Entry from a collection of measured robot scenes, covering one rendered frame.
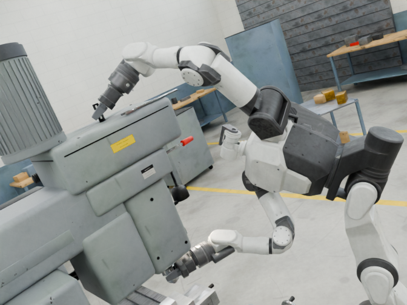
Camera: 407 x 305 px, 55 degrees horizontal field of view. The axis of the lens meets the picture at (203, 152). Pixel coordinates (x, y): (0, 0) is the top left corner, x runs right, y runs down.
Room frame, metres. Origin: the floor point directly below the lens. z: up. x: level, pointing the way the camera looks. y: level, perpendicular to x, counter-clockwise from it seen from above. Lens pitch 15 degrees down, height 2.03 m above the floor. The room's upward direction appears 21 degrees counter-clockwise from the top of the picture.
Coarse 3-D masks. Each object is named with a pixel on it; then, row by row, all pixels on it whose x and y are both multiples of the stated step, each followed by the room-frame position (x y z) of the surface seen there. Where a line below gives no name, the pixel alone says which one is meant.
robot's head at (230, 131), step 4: (228, 124) 1.50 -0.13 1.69; (224, 128) 1.48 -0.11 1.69; (228, 128) 1.47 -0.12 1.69; (232, 128) 1.47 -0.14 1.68; (236, 128) 1.47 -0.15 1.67; (228, 132) 1.46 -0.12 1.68; (232, 132) 1.45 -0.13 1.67; (236, 132) 1.45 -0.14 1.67; (220, 136) 1.50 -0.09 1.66; (224, 136) 1.52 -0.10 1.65; (232, 136) 1.44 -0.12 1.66; (236, 136) 1.44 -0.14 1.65; (220, 140) 1.50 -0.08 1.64; (220, 144) 1.50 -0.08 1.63
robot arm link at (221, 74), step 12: (216, 48) 1.26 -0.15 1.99; (216, 60) 1.24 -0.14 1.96; (228, 60) 1.26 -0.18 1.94; (192, 72) 1.22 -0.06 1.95; (204, 72) 1.21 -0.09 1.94; (216, 72) 1.22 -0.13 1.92; (228, 72) 1.23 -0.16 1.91; (192, 84) 1.26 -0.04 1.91; (204, 84) 1.24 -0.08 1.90; (216, 84) 1.24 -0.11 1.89; (228, 84) 1.23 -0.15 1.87; (240, 84) 1.23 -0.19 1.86; (252, 84) 1.26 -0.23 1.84; (228, 96) 1.26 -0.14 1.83; (240, 96) 1.24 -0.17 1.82; (252, 96) 1.24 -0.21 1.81
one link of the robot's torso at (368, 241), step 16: (352, 192) 1.21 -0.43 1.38; (368, 192) 1.19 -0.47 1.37; (352, 208) 1.22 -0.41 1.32; (368, 208) 1.20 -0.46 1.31; (352, 224) 1.24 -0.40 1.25; (368, 224) 1.21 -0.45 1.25; (352, 240) 1.27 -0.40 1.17; (368, 240) 1.24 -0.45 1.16; (384, 240) 1.26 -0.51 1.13; (368, 256) 1.25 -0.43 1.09; (384, 256) 1.22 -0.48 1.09
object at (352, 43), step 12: (348, 36) 7.94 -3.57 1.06; (372, 36) 7.45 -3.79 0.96; (384, 36) 7.44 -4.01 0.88; (396, 36) 6.94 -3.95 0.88; (348, 48) 7.63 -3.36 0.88; (360, 48) 7.27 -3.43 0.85; (348, 60) 8.20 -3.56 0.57; (336, 72) 7.80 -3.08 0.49; (372, 72) 7.78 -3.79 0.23; (384, 72) 7.43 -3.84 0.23; (396, 72) 7.09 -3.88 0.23; (192, 96) 9.39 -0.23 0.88; (216, 96) 9.39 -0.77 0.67; (204, 108) 9.89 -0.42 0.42; (204, 120) 9.38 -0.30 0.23; (24, 168) 6.90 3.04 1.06; (24, 180) 6.75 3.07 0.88
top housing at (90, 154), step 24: (96, 120) 1.49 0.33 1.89; (120, 120) 1.30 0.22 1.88; (144, 120) 1.34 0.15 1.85; (168, 120) 1.40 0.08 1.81; (72, 144) 1.19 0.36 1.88; (96, 144) 1.22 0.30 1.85; (120, 144) 1.27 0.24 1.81; (144, 144) 1.32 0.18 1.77; (48, 168) 1.22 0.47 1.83; (72, 168) 1.16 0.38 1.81; (96, 168) 1.20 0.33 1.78; (120, 168) 1.25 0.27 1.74; (72, 192) 1.15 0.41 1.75
